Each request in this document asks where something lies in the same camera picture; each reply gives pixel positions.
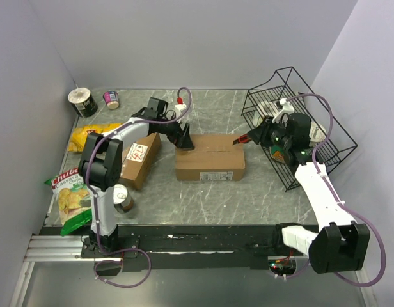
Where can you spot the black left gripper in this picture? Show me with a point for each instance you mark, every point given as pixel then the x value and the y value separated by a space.
pixel 181 139

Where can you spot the green Chuba chips bag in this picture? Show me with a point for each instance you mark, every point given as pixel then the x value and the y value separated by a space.
pixel 73 200

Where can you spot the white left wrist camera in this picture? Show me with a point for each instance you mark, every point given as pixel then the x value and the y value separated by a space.
pixel 181 108

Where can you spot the black wire basket rack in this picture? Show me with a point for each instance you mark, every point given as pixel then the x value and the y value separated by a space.
pixel 288 83

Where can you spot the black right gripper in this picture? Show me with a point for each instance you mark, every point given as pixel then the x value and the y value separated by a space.
pixel 260 133

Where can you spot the black paper cup white lid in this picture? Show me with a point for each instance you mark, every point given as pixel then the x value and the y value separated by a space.
pixel 82 101

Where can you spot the aluminium rail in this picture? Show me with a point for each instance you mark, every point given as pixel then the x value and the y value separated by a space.
pixel 44 248

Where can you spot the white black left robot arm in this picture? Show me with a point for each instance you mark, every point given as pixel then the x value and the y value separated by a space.
pixel 101 162

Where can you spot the metal tin can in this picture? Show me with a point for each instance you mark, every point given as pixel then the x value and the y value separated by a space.
pixel 122 199

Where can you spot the white Chobani yogurt cup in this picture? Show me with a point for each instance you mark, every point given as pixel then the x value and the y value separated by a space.
pixel 317 134

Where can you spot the red black box cutter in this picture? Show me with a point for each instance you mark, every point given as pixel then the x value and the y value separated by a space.
pixel 243 139

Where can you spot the labelled cardboard express box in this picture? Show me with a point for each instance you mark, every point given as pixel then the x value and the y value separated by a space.
pixel 137 161

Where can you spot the plain taped cardboard box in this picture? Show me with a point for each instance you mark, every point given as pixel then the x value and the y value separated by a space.
pixel 214 158

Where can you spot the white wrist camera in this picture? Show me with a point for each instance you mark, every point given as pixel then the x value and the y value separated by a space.
pixel 285 108
pixel 181 108

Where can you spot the yellow Lays chips bag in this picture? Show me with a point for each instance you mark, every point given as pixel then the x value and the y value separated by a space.
pixel 80 134

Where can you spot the white tape roll cup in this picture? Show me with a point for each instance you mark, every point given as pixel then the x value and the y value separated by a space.
pixel 263 109

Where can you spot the purple yogurt cup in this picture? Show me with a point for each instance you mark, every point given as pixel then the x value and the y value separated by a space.
pixel 111 99

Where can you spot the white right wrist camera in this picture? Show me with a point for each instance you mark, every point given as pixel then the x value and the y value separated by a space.
pixel 285 108

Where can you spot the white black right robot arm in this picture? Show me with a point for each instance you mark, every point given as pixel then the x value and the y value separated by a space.
pixel 340 243

